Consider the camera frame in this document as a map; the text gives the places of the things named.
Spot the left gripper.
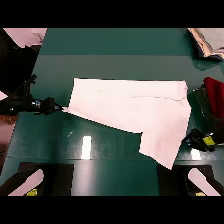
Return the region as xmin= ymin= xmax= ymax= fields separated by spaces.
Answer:
xmin=39 ymin=96 xmax=63 ymax=116

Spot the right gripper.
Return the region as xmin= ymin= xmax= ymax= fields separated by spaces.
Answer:
xmin=185 ymin=127 xmax=218 ymax=153

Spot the white shirt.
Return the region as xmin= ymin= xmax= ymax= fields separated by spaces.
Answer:
xmin=61 ymin=77 xmax=193 ymax=171

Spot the black garment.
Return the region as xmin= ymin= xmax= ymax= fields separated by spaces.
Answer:
xmin=192 ymin=84 xmax=224 ymax=132

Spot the red garment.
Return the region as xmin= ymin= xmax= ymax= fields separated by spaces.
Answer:
xmin=203 ymin=76 xmax=224 ymax=120

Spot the pale grey garment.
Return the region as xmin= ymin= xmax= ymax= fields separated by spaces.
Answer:
xmin=187 ymin=27 xmax=224 ymax=58

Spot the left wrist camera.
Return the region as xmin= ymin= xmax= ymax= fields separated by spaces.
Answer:
xmin=25 ymin=73 xmax=39 ymax=90

